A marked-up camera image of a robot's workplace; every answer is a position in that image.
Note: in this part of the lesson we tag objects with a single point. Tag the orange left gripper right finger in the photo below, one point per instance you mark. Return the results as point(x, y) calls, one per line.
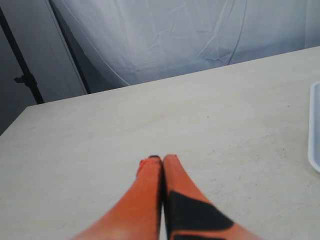
point(189, 214)

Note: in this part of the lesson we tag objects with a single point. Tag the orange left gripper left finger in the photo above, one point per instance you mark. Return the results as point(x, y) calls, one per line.
point(137, 215)

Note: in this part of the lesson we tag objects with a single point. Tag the white rectangular plastic tray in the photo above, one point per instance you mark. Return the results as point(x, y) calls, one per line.
point(313, 151)

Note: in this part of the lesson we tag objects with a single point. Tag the white backdrop curtain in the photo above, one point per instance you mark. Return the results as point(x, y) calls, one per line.
point(128, 42)

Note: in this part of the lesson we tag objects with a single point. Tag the black backdrop stand pole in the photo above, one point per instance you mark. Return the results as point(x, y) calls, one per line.
point(27, 78)

